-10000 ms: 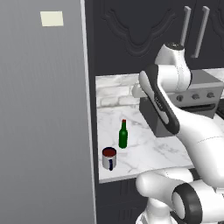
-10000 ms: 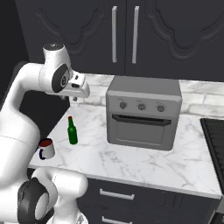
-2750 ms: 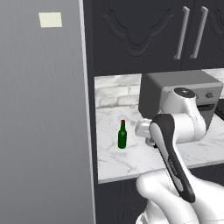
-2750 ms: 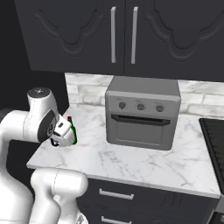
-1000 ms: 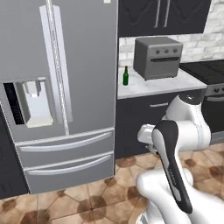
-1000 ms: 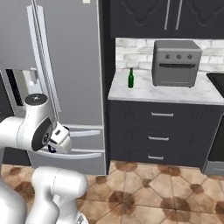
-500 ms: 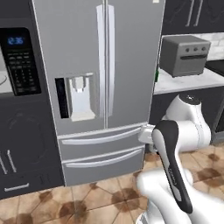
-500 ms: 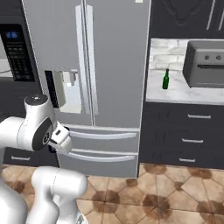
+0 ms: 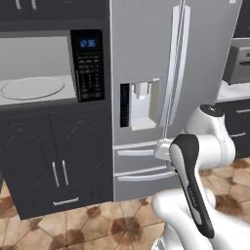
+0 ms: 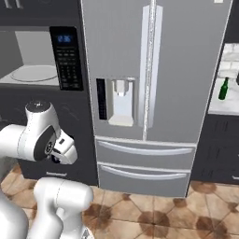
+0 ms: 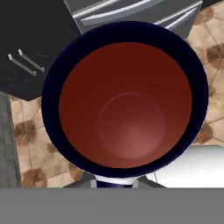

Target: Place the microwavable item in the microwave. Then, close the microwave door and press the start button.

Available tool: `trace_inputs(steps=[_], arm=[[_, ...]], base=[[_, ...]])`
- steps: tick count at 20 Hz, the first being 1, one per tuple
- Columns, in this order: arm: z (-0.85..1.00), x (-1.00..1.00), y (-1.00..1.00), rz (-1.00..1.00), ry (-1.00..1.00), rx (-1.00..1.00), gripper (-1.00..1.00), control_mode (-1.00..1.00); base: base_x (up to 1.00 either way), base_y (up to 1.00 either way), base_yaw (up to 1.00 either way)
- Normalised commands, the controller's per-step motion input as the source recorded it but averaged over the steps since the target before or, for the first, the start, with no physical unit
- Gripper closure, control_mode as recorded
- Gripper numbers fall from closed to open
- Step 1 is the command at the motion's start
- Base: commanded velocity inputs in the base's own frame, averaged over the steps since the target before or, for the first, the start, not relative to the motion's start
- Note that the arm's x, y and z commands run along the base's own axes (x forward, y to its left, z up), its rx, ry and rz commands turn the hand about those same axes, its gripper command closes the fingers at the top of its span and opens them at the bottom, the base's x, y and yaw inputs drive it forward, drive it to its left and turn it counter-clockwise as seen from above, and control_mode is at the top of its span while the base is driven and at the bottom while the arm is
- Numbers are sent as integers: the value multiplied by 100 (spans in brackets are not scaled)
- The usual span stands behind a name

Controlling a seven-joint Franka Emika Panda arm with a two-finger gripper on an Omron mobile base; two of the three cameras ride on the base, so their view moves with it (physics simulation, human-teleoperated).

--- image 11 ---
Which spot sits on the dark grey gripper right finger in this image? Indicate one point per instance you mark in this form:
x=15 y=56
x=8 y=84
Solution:
x=143 y=183

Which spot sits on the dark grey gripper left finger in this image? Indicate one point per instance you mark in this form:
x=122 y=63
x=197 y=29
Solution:
x=86 y=183

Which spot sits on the dark blue cup red inside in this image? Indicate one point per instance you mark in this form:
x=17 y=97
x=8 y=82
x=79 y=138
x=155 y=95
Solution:
x=128 y=110

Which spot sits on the black cupboard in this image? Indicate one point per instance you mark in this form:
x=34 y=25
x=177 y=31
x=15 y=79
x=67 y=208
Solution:
x=38 y=29

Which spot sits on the stainless steel appliance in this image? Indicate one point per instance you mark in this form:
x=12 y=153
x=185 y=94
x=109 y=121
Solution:
x=137 y=13

